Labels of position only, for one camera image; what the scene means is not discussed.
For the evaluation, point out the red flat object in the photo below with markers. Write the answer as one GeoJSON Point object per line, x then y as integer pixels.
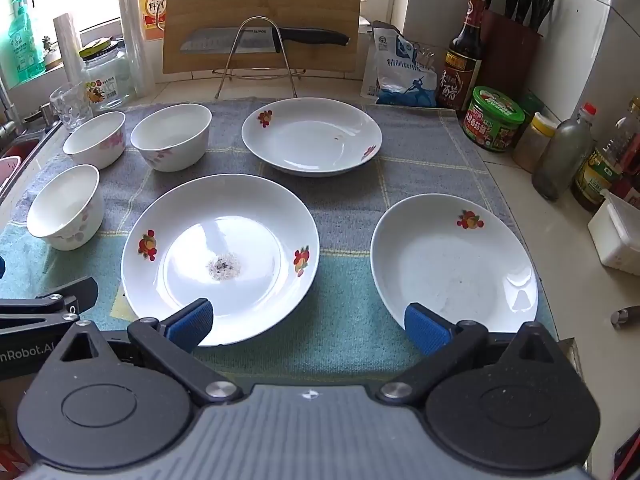
{"type": "Point", "coordinates": [631, 460]}

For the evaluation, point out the clear glass cup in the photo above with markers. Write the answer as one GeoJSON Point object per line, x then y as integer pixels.
{"type": "Point", "coordinates": [72, 107]}

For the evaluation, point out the dark vinegar bottle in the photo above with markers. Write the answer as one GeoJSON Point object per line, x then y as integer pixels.
{"type": "Point", "coordinates": [457, 70]}

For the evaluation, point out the red basin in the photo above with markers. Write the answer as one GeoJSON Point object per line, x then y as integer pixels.
{"type": "Point", "coordinates": [20, 149]}

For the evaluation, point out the bamboo cutting board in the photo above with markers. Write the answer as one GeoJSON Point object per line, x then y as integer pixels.
{"type": "Point", "coordinates": [260, 0]}

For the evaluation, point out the green soap pump bottle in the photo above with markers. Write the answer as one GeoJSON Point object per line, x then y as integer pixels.
{"type": "Point", "coordinates": [22, 45]}

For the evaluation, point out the red capped glass bottle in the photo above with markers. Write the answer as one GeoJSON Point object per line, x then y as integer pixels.
{"type": "Point", "coordinates": [560, 160]}

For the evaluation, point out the white floral bowl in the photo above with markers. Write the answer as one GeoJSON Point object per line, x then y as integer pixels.
{"type": "Point", "coordinates": [170, 135]}
{"type": "Point", "coordinates": [65, 210]}
{"type": "Point", "coordinates": [95, 142]}

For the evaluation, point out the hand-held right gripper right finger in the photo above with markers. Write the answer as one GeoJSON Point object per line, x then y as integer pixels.
{"type": "Point", "coordinates": [425, 327]}

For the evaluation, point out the yellow lidded spice jar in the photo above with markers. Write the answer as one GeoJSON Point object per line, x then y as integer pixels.
{"type": "Point", "coordinates": [532, 145]}

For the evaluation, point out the clear plastic wrap roll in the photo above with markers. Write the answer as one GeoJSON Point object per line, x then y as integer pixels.
{"type": "Point", "coordinates": [67, 45]}

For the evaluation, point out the orange liquid bottle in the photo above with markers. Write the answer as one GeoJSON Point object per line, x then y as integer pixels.
{"type": "Point", "coordinates": [150, 5]}

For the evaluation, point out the pink white basin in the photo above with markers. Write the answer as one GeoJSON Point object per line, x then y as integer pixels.
{"type": "Point", "coordinates": [7, 170]}

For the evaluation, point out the green lidded spice jar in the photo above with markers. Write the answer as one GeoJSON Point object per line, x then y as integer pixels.
{"type": "Point", "coordinates": [532, 105]}

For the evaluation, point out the glass jar with yellow lid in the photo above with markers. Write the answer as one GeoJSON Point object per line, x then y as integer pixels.
{"type": "Point", "coordinates": [107, 85]}

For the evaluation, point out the tall stack of plastic cups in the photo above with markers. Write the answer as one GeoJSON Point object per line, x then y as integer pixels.
{"type": "Point", "coordinates": [134, 35]}

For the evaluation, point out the white plastic lidded box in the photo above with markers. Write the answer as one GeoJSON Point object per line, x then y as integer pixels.
{"type": "Point", "coordinates": [617, 240]}

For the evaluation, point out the dark red knife block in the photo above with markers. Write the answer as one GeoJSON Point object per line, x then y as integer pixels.
{"type": "Point", "coordinates": [510, 55]}

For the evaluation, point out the white blue salt bag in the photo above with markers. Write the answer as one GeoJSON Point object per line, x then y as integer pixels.
{"type": "Point", "coordinates": [400, 80]}

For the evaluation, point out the white floral plate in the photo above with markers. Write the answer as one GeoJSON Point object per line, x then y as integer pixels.
{"type": "Point", "coordinates": [225, 220]}
{"type": "Point", "coordinates": [310, 135]}
{"type": "Point", "coordinates": [450, 260]}

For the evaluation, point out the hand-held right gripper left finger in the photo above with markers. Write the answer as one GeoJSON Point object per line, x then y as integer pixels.
{"type": "Point", "coordinates": [192, 322]}

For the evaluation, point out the black scissors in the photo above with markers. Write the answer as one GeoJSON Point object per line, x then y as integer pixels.
{"type": "Point", "coordinates": [542, 2]}

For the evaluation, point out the oil bottle green label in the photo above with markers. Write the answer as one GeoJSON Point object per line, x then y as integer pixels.
{"type": "Point", "coordinates": [595, 175]}

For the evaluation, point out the green lidded sauce jar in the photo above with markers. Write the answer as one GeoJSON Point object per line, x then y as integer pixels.
{"type": "Point", "coordinates": [492, 120]}

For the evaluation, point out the grey green checked towel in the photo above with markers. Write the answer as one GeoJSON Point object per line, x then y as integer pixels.
{"type": "Point", "coordinates": [350, 200]}

